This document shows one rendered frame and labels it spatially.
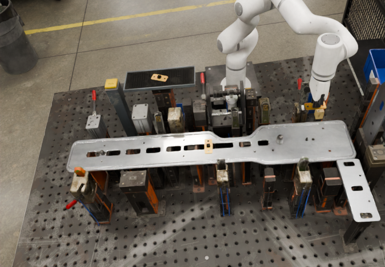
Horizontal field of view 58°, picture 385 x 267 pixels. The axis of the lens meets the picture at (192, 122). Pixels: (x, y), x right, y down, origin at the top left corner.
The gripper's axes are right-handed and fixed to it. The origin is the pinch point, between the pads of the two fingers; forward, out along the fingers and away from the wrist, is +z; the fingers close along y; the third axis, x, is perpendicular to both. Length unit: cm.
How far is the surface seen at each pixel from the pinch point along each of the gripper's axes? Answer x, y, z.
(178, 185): -66, 4, 56
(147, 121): -76, -12, 19
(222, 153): -40.5, 4.1, 27.2
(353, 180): 14.7, 22.1, 27.5
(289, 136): -8.0, -2.9, 27.3
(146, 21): -123, -258, 125
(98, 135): -104, -13, 28
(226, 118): -37, -20, 31
